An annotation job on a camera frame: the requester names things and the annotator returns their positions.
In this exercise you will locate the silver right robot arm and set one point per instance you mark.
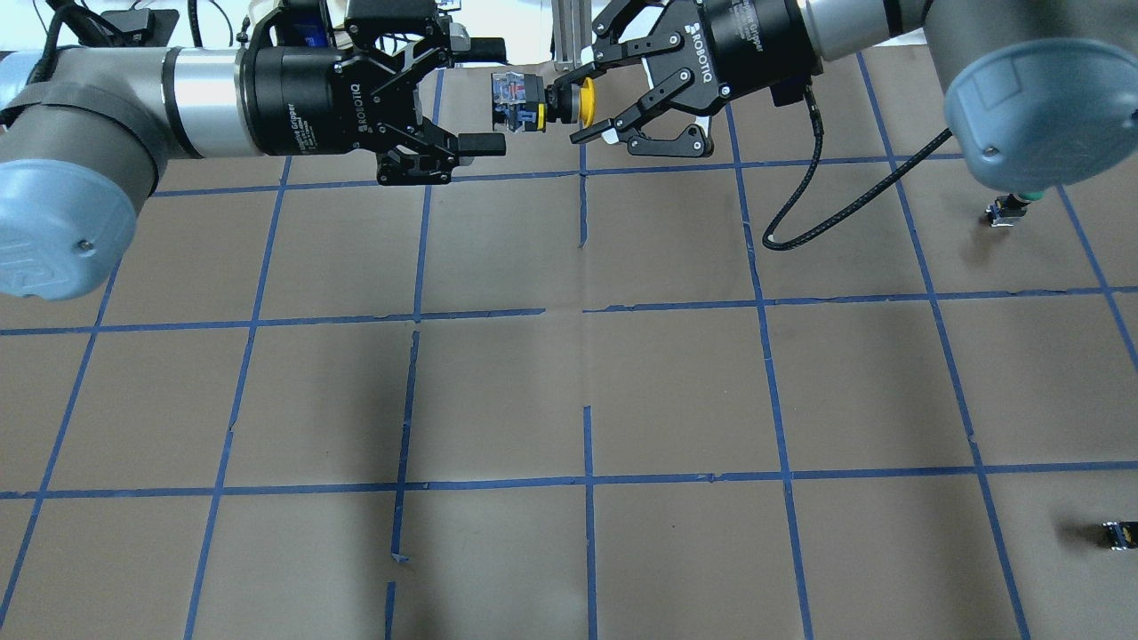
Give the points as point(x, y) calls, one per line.
point(1038, 94)

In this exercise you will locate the aluminium frame post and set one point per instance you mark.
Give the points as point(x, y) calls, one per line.
point(572, 34)

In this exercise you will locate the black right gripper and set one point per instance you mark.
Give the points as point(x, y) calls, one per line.
point(757, 40)

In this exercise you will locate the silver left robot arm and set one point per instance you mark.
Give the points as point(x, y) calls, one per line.
point(90, 123)

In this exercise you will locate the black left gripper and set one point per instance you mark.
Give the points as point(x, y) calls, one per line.
point(298, 100)

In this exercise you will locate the yellow push button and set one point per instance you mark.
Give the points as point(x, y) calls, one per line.
point(523, 102)

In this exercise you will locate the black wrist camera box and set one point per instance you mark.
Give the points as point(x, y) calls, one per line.
point(790, 91)

